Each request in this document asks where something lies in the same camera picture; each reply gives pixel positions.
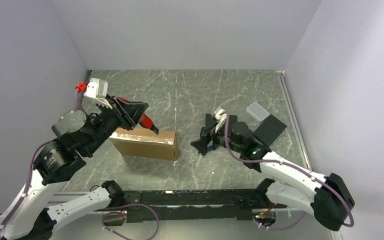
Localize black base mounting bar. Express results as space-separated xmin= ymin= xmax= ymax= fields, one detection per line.
xmin=105 ymin=188 xmax=272 ymax=223

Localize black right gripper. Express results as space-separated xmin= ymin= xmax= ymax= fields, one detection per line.
xmin=190 ymin=121 xmax=243 ymax=156

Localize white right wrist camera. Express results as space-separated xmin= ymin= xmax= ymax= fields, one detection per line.
xmin=213 ymin=107 xmax=228 ymax=133

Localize black flat pad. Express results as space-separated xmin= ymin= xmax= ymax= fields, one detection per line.
xmin=253 ymin=114 xmax=287 ymax=146

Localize small grey white box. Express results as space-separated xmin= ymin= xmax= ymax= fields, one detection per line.
xmin=246 ymin=102 xmax=270 ymax=122

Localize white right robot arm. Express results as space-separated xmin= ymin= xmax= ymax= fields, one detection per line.
xmin=191 ymin=109 xmax=355 ymax=231

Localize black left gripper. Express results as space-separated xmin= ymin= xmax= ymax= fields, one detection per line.
xmin=83 ymin=93 xmax=150 ymax=155

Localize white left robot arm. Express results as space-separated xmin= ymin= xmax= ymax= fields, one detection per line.
xmin=0 ymin=95 xmax=148 ymax=240

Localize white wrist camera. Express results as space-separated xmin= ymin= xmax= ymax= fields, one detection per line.
xmin=213 ymin=107 xmax=228 ymax=133
xmin=75 ymin=77 xmax=111 ymax=108

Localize brown cardboard express box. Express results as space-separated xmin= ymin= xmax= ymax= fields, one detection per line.
xmin=109 ymin=128 xmax=179 ymax=161

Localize red utility knife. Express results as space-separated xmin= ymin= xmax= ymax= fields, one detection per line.
xmin=119 ymin=97 xmax=159 ymax=135

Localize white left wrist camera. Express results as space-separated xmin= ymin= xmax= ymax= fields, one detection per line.
xmin=75 ymin=77 xmax=111 ymax=108

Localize aluminium rail frame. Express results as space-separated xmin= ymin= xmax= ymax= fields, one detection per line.
xmin=32 ymin=70 xmax=344 ymax=240

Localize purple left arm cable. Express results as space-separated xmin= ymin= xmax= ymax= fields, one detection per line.
xmin=0 ymin=89 xmax=160 ymax=240

